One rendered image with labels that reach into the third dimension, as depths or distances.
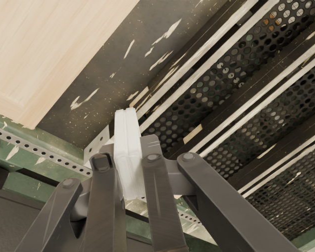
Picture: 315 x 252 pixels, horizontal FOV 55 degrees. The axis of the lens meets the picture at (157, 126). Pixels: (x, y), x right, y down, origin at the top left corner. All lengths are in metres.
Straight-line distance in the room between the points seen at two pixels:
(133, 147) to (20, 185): 1.48
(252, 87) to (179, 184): 0.76
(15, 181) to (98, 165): 1.48
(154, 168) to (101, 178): 0.03
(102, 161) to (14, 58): 0.67
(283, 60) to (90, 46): 0.51
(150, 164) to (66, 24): 0.63
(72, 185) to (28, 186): 1.49
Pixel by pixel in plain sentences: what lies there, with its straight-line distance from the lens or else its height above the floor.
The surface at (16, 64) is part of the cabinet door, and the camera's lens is 0.82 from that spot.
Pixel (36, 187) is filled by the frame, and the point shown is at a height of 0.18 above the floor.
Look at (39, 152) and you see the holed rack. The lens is 0.93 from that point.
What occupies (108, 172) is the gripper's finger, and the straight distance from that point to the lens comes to 0.16.
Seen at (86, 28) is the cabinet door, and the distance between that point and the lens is 0.76.
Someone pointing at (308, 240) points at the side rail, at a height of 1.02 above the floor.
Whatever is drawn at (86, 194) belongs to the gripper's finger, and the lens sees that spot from 0.16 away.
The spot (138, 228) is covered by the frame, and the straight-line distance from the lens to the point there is 1.98.
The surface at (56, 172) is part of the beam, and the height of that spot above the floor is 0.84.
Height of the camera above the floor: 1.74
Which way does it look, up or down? 46 degrees down
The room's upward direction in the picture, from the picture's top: 72 degrees clockwise
